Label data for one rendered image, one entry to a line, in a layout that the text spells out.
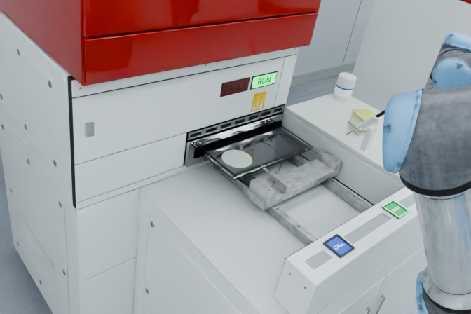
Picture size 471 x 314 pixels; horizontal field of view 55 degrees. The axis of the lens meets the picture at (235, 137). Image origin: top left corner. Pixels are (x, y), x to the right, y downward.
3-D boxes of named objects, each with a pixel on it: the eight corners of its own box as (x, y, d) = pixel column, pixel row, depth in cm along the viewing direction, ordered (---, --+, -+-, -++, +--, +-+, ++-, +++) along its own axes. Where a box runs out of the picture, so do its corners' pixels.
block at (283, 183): (267, 179, 143) (269, 172, 142) (275, 176, 146) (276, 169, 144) (285, 193, 139) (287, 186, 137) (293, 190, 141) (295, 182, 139)
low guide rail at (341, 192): (268, 146, 172) (270, 139, 170) (272, 145, 173) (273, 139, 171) (379, 226, 142) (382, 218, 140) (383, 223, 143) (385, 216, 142)
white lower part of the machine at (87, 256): (13, 258, 211) (-8, 101, 169) (163, 200, 262) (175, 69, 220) (82, 379, 169) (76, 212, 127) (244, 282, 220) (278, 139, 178)
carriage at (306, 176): (245, 195, 139) (247, 188, 138) (320, 162, 162) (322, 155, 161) (263, 211, 135) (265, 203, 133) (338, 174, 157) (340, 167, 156)
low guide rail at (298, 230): (212, 167, 155) (214, 160, 153) (217, 165, 156) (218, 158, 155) (325, 261, 125) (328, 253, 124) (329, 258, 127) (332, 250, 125)
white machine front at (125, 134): (72, 205, 129) (67, 76, 108) (272, 135, 179) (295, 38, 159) (77, 211, 127) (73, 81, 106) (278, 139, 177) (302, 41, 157)
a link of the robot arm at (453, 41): (445, 36, 99) (447, 27, 106) (426, 81, 105) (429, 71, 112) (483, 46, 97) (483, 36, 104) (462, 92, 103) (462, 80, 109)
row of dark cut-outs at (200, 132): (186, 139, 144) (187, 132, 142) (282, 110, 171) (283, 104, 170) (188, 140, 143) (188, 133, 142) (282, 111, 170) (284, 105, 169)
